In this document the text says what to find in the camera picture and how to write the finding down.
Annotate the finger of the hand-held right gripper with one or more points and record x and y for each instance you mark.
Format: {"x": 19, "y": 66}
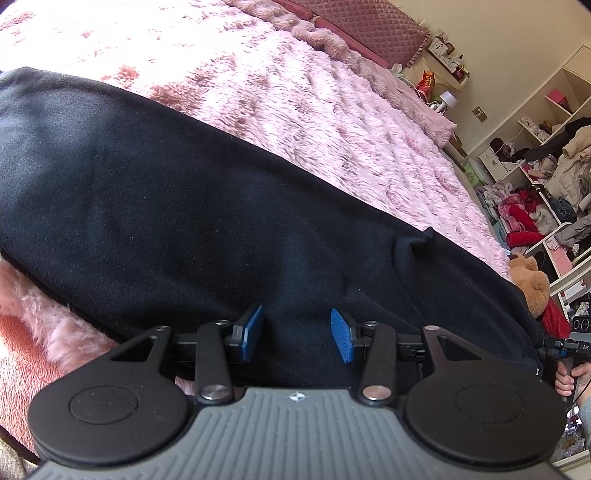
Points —
{"x": 556, "y": 344}

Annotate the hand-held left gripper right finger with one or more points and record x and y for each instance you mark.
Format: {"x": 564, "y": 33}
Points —
{"x": 341, "y": 334}

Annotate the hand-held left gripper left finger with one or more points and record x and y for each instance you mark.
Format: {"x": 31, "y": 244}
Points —
{"x": 252, "y": 334}

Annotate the black pants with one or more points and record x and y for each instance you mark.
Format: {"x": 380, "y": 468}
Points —
{"x": 184, "y": 230}

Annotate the person's right hand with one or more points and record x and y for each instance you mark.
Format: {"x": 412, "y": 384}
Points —
{"x": 566, "y": 381}

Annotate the red garment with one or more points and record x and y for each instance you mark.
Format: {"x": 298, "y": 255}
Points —
{"x": 556, "y": 318}

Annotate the large brown plush bear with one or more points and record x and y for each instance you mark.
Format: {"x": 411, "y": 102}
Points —
{"x": 531, "y": 286}

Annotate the hanging cream coats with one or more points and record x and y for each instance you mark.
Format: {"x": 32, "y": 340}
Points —
{"x": 572, "y": 166}

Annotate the green storage bin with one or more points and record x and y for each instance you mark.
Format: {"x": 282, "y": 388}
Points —
{"x": 475, "y": 173}

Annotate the white shelf unit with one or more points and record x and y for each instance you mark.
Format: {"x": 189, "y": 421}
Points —
{"x": 545, "y": 138}

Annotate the pink box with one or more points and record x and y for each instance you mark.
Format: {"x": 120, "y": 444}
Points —
{"x": 557, "y": 99}

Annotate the pink fluffy blanket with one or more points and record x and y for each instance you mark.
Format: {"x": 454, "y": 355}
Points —
{"x": 277, "y": 92}

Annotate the red snack bag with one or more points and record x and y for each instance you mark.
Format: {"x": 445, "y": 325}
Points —
{"x": 426, "y": 85}

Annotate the bedside shelf with ornaments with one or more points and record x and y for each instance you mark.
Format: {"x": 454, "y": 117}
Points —
{"x": 445, "y": 55}

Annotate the pink quilted headboard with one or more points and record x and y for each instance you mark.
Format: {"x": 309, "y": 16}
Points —
{"x": 369, "y": 27}

